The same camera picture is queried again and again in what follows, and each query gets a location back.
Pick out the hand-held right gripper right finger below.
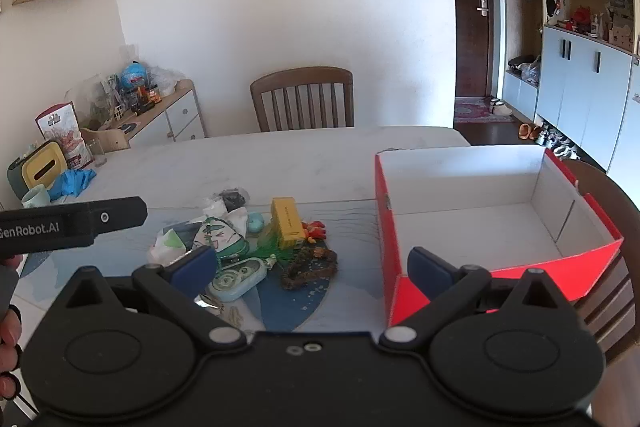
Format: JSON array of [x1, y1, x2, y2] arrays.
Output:
[[380, 247, 566, 349]]

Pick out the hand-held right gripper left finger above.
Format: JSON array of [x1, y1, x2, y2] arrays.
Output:
[[65, 246, 248, 349]]

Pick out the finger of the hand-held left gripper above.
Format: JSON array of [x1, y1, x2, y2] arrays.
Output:
[[87, 196, 149, 238]]

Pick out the green white tissue pack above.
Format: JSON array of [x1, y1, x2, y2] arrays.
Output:
[[147, 227, 190, 266]]

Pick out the green printed white pouch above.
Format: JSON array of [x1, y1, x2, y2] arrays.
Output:
[[192, 217, 250, 259]]

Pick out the green plastic plant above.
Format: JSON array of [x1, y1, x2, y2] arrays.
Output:
[[249, 233, 293, 267]]

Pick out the red cardboard box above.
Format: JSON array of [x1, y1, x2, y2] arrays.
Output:
[[375, 145, 625, 328]]

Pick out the yellow small box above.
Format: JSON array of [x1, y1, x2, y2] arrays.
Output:
[[271, 197, 306, 251]]

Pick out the red orange toy figure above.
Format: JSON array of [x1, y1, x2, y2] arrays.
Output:
[[301, 220, 327, 243]]

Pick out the person's left hand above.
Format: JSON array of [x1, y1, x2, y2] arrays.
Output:
[[0, 306, 23, 402]]

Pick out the pale green cup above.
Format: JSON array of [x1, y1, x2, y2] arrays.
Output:
[[21, 187, 50, 208]]

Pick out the blue rubber gloves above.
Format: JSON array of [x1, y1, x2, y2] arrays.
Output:
[[47, 169, 98, 201]]

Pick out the yellow green tissue box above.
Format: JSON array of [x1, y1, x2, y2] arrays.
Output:
[[7, 140, 69, 201]]

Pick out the wooden desk organizer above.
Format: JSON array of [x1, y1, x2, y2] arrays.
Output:
[[80, 126, 132, 152]]

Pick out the black small packet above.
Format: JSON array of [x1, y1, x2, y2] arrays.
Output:
[[212, 188, 250, 210]]

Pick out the red white paper bag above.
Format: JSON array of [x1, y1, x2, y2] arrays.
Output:
[[35, 101, 83, 170]]

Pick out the white wooden sideboard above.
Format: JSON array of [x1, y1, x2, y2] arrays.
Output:
[[117, 79, 206, 148]]

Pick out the white plastic bag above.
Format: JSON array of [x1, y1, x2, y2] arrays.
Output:
[[149, 67, 179, 96]]

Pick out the blue globe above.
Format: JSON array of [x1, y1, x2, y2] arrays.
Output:
[[120, 62, 151, 88]]

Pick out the red patterned rug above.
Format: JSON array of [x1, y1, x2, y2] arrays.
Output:
[[454, 98, 517, 124]]

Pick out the wooden curved-back chair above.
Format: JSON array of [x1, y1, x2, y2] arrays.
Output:
[[562, 159, 640, 360]]

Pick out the row of sneakers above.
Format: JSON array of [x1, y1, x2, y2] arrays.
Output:
[[534, 126, 582, 159]]

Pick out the wooden slat-back chair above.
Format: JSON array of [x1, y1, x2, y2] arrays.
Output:
[[250, 67, 355, 134]]

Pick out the crumpled translucent bag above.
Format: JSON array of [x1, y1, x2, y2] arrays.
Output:
[[507, 54, 542, 86]]

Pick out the dark wooden door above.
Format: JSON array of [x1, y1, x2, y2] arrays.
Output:
[[444, 0, 507, 100]]

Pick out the light grey cabinet unit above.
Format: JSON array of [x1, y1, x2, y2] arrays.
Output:
[[495, 0, 640, 176]]

